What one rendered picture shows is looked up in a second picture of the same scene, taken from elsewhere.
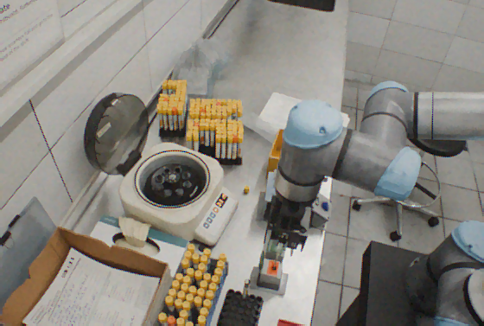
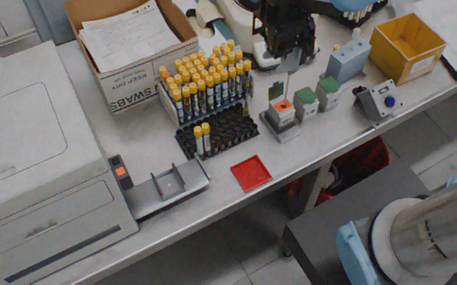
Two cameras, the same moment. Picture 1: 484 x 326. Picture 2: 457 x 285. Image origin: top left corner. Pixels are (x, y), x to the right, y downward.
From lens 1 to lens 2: 0.45 m
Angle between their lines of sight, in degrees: 33
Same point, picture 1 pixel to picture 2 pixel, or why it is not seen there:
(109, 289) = (153, 39)
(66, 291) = (125, 23)
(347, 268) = not seen: hidden behind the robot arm
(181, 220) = (244, 21)
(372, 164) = not seen: outside the picture
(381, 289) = (362, 199)
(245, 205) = (323, 61)
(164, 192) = not seen: outside the picture
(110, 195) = not seen: outside the picture
